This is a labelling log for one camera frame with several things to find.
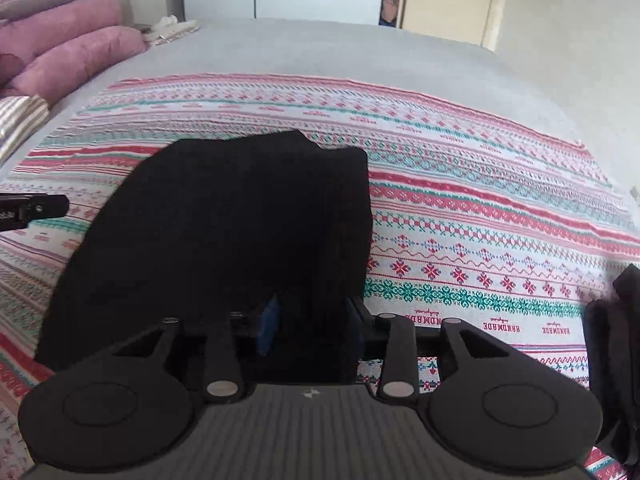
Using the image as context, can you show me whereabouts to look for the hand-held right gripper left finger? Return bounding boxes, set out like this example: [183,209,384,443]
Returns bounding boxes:
[112,297,281,403]

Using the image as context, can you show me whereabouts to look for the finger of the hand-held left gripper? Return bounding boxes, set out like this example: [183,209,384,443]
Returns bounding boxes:
[0,193,70,232]

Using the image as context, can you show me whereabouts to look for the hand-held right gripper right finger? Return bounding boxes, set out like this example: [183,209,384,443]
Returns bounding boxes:
[345,296,501,403]

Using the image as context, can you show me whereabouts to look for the black pants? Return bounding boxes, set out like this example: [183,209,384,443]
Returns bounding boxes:
[35,130,373,386]

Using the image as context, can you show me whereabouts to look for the striped beige pillow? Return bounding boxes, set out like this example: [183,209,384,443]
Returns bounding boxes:
[0,94,51,166]

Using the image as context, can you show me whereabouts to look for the patterned red green blanket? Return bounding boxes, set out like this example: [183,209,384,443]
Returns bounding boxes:
[0,72,640,480]

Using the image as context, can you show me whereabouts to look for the beige folded cloth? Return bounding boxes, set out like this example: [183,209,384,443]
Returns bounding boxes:
[142,14,201,47]

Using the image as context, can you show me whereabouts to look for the dark cloth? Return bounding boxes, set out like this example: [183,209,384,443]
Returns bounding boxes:
[582,262,640,468]

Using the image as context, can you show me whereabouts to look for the bed with grey cover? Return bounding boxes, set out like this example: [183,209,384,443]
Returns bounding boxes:
[0,16,640,221]

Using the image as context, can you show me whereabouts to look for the cream door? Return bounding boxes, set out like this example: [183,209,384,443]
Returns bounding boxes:
[397,0,503,53]

